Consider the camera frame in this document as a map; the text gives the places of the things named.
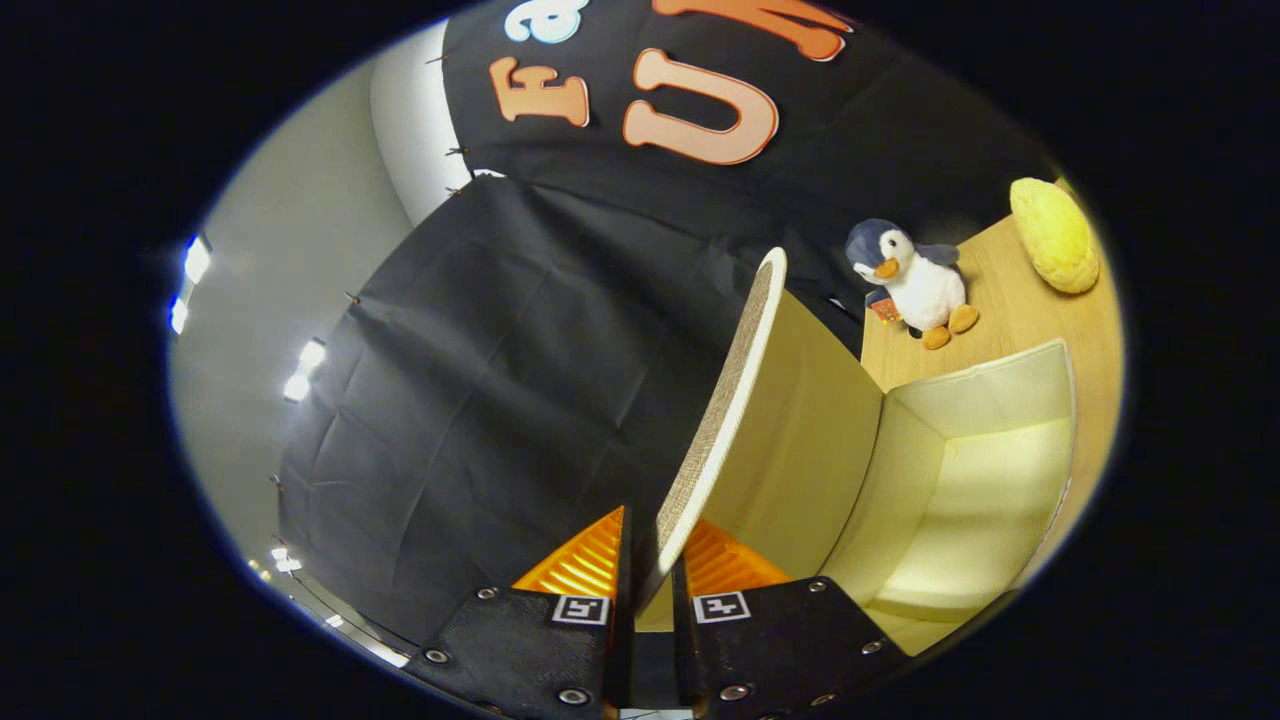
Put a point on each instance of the penguin plush toy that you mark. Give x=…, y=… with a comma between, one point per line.
x=920, y=285

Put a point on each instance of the beige fabric storage box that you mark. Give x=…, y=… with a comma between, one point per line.
x=800, y=440

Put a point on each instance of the yellow plush bread toy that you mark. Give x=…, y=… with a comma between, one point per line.
x=1055, y=235

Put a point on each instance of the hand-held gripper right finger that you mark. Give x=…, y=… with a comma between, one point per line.
x=780, y=650

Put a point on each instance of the row of black clips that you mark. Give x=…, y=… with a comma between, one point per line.
x=456, y=151

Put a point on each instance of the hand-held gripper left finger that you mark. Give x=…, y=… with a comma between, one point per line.
x=520, y=650

